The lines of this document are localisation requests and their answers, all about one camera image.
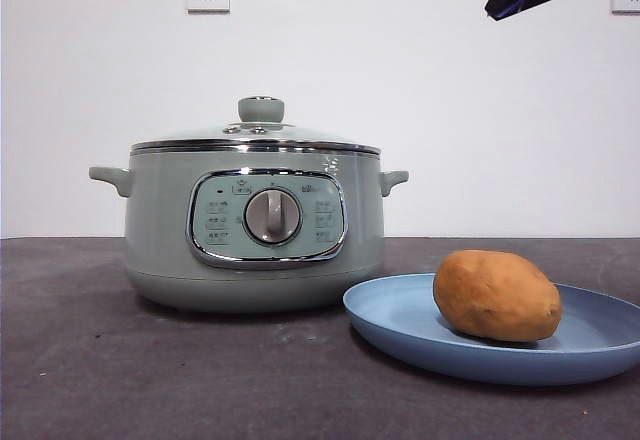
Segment glass lid with green knob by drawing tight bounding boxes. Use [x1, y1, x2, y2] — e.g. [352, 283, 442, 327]
[130, 95, 382, 156]

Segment pale green electric steamer pot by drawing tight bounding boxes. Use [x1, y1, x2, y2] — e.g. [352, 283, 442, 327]
[88, 147, 411, 316]

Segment blue round plate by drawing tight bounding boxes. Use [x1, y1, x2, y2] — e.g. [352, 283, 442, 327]
[342, 272, 640, 388]

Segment brown potato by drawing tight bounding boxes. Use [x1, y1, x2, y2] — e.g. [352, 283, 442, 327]
[432, 249, 564, 344]

